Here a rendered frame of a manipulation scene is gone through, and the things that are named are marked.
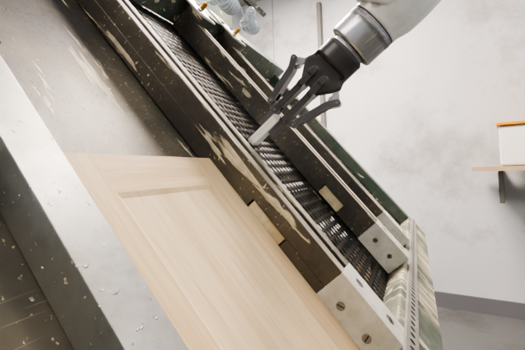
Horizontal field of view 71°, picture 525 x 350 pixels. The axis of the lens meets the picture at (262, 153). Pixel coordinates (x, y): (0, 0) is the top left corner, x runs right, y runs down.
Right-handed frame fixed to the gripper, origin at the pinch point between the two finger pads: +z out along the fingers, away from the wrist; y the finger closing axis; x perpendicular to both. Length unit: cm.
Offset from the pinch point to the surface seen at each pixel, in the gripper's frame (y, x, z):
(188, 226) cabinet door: -8.9, 26.5, 9.9
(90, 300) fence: -12.1, 45.6, 8.5
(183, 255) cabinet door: -11.9, 30.9, 10.0
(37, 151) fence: 1.5, 42.1, 8.0
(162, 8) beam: 67, -43, 7
